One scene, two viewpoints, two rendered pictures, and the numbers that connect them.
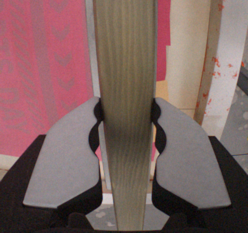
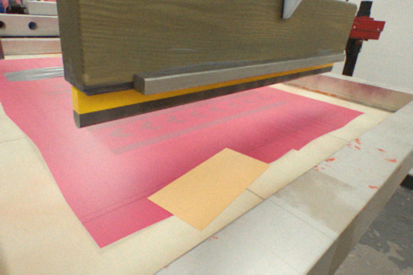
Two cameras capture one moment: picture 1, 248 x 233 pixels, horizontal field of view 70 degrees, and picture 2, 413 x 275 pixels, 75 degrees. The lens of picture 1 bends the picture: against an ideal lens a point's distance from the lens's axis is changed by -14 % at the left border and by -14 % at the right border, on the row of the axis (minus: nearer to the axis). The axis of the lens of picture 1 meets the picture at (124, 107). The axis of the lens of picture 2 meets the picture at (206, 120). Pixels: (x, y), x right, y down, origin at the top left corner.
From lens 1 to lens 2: 37 cm
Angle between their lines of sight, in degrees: 91
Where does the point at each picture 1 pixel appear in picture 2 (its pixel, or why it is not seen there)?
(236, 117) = not seen: outside the picture
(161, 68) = (272, 156)
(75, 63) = (201, 118)
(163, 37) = (294, 145)
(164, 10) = (309, 137)
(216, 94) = (347, 160)
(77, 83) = (183, 123)
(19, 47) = not seen: hidden behind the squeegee
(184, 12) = (330, 145)
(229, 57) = (379, 145)
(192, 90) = not seen: hidden behind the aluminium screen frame
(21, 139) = (56, 110)
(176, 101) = (265, 188)
